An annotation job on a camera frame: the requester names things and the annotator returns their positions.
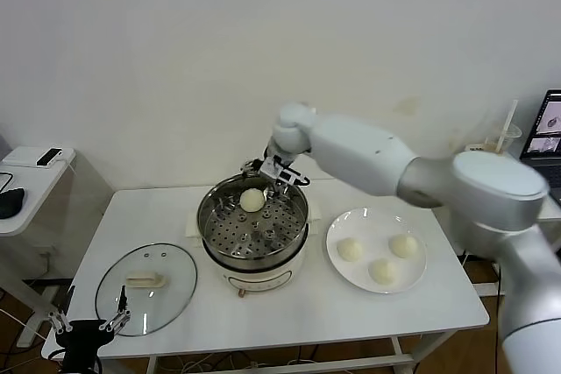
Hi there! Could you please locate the cream electric cooker base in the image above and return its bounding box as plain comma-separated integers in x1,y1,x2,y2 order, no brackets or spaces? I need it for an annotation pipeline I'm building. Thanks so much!
186,197,323,300

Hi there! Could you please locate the white steamed baozi bun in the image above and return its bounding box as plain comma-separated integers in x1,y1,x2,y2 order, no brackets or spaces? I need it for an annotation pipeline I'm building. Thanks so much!
337,236,365,263
388,233,419,259
368,258,398,283
239,187,267,213

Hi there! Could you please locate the white table frame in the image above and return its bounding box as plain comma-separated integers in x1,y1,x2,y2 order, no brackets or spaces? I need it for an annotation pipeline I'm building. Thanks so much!
146,334,415,374

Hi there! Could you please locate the flat white box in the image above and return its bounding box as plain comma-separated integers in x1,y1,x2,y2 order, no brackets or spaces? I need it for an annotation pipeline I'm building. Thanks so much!
2,145,75,168

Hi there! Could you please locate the black hanging cable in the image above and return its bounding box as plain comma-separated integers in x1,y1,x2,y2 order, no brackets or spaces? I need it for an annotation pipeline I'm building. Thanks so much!
493,262,503,305

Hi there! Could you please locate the open dark laptop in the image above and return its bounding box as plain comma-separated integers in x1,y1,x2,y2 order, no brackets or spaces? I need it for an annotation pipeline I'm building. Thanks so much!
520,89,561,202

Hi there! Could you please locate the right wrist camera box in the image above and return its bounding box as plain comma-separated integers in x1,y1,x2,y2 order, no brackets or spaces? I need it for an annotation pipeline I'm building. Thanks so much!
261,155,288,181

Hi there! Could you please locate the small black white device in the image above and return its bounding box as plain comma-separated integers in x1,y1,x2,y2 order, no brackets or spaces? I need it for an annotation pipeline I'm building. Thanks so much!
35,148,62,168

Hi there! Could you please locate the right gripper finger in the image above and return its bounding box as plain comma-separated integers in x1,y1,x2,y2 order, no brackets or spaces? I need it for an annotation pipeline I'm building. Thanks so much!
264,171,311,201
239,159,266,192

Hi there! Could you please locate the black computer mouse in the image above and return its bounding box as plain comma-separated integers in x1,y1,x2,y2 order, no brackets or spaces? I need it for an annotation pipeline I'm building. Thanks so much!
0,187,26,220

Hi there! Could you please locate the stainless steel steamer basket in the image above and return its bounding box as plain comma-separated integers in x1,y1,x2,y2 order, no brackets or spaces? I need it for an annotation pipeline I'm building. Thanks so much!
195,173,310,272

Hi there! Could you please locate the white round plate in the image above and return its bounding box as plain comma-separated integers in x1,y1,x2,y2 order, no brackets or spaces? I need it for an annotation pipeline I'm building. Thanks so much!
324,208,428,295

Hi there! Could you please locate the clear plastic drink cup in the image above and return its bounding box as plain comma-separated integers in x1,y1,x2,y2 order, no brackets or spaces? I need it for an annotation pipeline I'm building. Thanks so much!
481,123,522,156

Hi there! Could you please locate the glass lid with cream handle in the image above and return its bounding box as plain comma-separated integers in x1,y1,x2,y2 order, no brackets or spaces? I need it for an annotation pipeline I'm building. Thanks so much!
95,242,198,339

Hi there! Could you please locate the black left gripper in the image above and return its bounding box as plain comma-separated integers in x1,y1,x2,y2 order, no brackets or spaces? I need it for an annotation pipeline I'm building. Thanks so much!
46,285,132,374

